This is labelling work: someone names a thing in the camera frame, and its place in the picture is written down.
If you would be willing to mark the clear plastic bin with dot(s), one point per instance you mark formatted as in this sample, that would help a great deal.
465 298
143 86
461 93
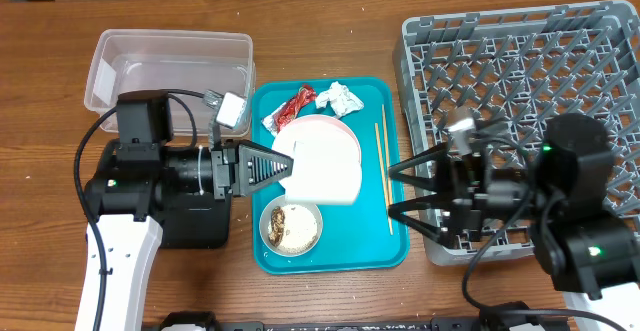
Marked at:
147 59

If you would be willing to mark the grey dishwasher rack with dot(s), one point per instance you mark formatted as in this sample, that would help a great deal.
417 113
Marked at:
526 66

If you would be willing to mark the crumpled white napkin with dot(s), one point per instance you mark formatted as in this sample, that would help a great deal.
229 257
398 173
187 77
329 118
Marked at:
340 99

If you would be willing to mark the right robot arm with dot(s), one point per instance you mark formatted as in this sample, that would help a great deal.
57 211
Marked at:
590 254

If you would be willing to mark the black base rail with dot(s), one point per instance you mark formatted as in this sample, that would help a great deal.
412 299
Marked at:
195 320

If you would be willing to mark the white cup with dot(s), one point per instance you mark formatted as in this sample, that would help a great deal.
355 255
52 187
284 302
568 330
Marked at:
325 173

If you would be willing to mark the brown food scrap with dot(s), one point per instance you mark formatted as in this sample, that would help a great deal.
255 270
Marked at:
277 226

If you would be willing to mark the teal serving tray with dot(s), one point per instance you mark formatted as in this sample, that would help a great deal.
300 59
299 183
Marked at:
356 236

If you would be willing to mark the pink round plate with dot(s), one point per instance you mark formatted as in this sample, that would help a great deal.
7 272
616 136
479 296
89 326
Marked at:
311 127

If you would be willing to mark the red snack wrapper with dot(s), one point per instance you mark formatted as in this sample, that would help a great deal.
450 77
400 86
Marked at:
288 111

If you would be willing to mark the small grey bowl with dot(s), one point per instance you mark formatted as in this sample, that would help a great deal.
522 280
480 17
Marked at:
264 223

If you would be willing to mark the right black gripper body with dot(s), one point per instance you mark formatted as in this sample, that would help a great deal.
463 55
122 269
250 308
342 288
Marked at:
494 189

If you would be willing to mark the black rectangular tray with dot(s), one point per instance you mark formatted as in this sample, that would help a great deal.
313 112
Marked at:
191 221

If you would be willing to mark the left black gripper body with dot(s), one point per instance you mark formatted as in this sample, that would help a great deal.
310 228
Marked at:
224 171

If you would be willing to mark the left wooden chopstick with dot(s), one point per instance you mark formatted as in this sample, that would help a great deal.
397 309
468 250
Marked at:
383 177

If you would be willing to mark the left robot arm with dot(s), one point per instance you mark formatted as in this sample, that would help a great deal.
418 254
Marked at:
140 194

